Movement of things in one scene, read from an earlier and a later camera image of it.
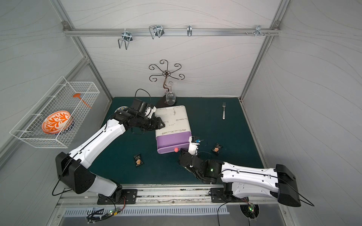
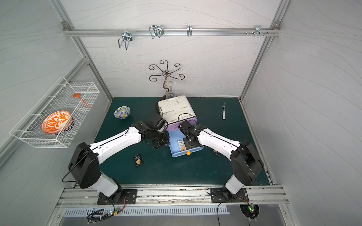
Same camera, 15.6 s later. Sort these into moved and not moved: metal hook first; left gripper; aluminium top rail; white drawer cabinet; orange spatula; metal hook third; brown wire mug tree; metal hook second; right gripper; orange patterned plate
Moved: left gripper; right gripper; white drawer cabinet
Not moved: orange patterned plate; brown wire mug tree; metal hook third; aluminium top rail; metal hook second; orange spatula; metal hook first
